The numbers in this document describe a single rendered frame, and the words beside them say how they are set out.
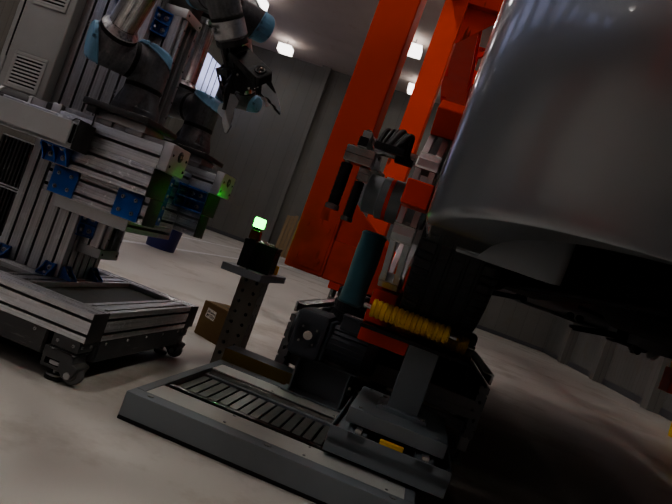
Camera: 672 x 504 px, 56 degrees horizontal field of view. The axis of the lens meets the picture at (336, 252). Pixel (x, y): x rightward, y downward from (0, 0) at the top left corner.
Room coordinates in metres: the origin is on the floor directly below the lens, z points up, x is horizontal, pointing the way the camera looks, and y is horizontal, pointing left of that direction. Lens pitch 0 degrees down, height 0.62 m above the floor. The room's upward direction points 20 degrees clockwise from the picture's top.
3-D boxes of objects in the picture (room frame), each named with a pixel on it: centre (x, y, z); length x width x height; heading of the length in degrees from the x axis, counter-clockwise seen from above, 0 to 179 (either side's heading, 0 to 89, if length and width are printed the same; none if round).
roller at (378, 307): (1.91, -0.28, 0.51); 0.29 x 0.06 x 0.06; 81
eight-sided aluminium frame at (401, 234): (2.05, -0.20, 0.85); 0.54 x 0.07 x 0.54; 171
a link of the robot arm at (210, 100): (2.51, 0.69, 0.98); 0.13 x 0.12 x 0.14; 66
